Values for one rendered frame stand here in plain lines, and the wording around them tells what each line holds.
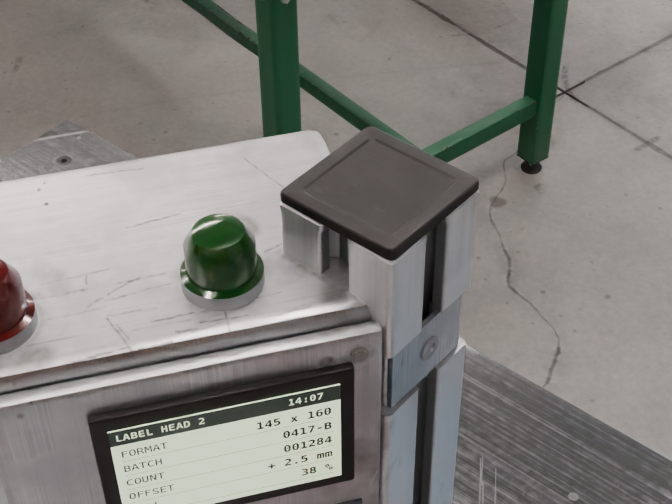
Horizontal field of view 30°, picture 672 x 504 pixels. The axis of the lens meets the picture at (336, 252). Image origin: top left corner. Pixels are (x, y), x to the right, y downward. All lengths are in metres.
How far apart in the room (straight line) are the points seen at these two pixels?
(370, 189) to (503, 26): 2.92
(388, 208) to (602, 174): 2.46
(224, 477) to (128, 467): 0.03
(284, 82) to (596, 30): 1.36
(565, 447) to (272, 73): 1.09
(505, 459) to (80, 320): 0.82
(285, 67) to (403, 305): 1.73
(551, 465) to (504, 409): 0.08
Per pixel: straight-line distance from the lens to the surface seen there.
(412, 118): 2.95
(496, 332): 2.44
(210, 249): 0.37
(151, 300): 0.39
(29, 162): 1.52
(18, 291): 0.38
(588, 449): 1.19
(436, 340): 0.42
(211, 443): 0.40
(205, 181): 0.43
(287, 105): 2.15
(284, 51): 2.09
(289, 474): 0.42
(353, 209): 0.38
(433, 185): 0.39
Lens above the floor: 1.74
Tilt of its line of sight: 42 degrees down
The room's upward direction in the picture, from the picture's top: 1 degrees counter-clockwise
